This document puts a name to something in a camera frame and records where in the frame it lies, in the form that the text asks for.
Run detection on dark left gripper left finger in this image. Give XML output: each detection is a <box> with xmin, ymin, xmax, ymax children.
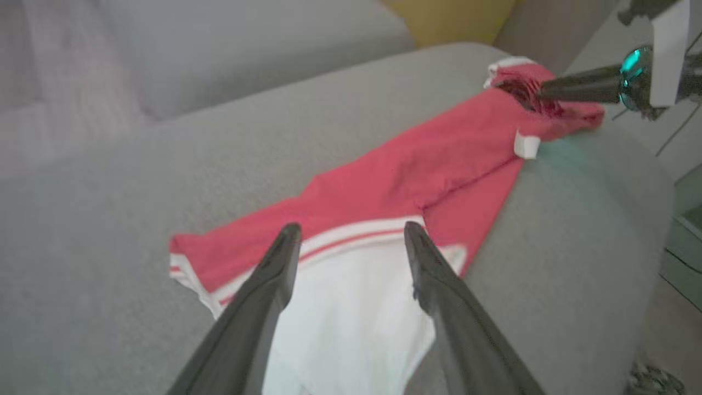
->
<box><xmin>167</xmin><ymin>222</ymin><xmax>303</xmax><ymax>395</ymax></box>

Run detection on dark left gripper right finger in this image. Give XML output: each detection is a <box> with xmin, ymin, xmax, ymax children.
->
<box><xmin>404</xmin><ymin>221</ymin><xmax>547</xmax><ymax>395</ymax></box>

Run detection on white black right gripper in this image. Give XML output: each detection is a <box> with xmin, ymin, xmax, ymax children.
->
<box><xmin>537</xmin><ymin>0</ymin><xmax>702</xmax><ymax>119</ymax></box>

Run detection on red basketball shorts white stripe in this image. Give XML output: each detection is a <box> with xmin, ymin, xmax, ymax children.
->
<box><xmin>484</xmin><ymin>56</ymin><xmax>556</xmax><ymax>89</ymax></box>

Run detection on red basketball jersey white sleeves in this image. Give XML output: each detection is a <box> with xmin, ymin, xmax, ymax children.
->
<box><xmin>168</xmin><ymin>74</ymin><xmax>606</xmax><ymax>395</ymax></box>

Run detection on yellow cushion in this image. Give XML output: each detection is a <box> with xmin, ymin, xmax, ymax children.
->
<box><xmin>383</xmin><ymin>0</ymin><xmax>517</xmax><ymax>48</ymax></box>

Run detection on grey fabric sofa seat cushion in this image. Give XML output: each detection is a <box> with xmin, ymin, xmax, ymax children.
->
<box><xmin>0</xmin><ymin>42</ymin><xmax>676</xmax><ymax>395</ymax></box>

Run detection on grey fabric sofa back cushion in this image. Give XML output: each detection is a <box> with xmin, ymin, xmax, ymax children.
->
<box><xmin>96</xmin><ymin>0</ymin><xmax>416</xmax><ymax>120</ymax></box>

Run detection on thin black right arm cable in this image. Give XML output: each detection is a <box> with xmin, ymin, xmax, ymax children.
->
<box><xmin>655</xmin><ymin>103</ymin><xmax>702</xmax><ymax>158</ymax></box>

